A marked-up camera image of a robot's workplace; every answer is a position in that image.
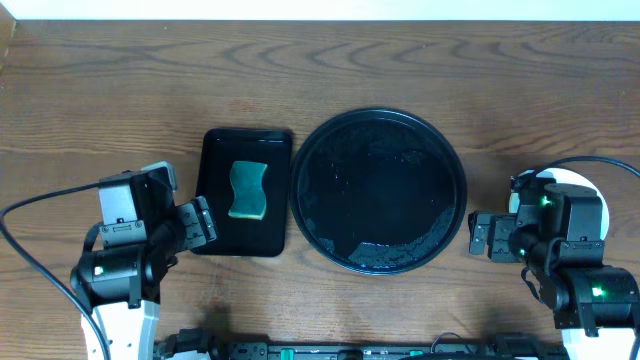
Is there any light blue plate top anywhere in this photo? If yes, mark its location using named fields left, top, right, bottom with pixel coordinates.
left=508, top=167, right=611, bottom=241

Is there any green scrubbing sponge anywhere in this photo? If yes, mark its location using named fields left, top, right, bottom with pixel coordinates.
left=228, top=161, right=268, bottom=220

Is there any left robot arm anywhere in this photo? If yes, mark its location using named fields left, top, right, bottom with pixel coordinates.
left=71, top=195, right=217, bottom=359

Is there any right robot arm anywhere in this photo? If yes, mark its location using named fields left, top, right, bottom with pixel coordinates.
left=468, top=179, right=639, bottom=359

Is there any black rectangular tray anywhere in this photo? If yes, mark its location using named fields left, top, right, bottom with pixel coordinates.
left=193, top=128, right=292, bottom=257

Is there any round black serving tray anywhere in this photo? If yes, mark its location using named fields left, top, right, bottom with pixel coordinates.
left=290, top=108, right=468, bottom=275

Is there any left black cable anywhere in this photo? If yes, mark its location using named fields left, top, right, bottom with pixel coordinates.
left=0, top=182, right=112, bottom=360

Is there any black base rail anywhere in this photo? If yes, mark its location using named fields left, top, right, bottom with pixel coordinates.
left=152, top=329, right=569, bottom=360

